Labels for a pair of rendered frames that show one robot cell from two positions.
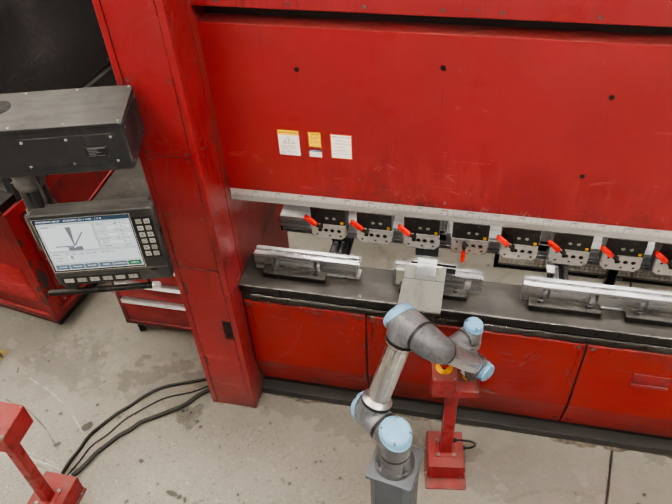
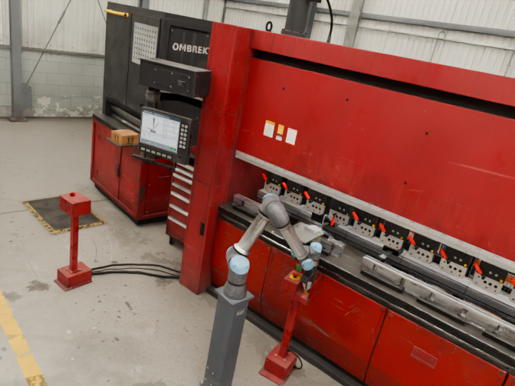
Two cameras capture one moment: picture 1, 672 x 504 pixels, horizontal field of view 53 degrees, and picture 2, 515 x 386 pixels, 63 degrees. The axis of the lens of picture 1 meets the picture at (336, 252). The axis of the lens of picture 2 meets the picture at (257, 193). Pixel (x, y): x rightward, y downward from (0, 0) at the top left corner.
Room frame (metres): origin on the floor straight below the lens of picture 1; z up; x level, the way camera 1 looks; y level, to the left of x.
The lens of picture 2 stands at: (-0.78, -0.97, 2.29)
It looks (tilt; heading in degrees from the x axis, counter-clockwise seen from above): 21 degrees down; 20
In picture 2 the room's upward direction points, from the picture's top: 11 degrees clockwise
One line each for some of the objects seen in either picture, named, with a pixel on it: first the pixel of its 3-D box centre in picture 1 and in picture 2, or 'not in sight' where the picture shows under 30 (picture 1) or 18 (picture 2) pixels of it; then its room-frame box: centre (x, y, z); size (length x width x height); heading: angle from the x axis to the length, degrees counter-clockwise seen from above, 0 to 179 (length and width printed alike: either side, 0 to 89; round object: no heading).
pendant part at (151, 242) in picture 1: (106, 238); (167, 135); (1.96, 0.87, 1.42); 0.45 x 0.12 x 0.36; 91
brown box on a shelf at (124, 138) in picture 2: not in sight; (123, 136); (2.65, 1.86, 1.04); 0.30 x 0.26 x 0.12; 66
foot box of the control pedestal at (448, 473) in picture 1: (445, 459); (279, 364); (1.70, -0.47, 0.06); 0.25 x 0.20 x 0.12; 174
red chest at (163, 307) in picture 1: (167, 254); (201, 205); (2.85, 0.96, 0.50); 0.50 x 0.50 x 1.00; 75
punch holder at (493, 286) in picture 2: not in sight; (490, 275); (1.83, -1.53, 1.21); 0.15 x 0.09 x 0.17; 75
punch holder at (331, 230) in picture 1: (330, 217); (276, 182); (2.24, 0.01, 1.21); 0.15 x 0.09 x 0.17; 75
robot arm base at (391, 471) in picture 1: (395, 455); (235, 286); (1.31, -0.17, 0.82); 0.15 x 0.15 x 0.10
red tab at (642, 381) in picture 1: (650, 382); (424, 357); (1.71, -1.35, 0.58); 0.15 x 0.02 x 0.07; 75
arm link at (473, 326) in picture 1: (472, 331); (314, 251); (1.70, -0.52, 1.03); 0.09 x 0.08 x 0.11; 124
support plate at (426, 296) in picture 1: (422, 288); (304, 233); (1.99, -0.36, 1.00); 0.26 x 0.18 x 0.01; 165
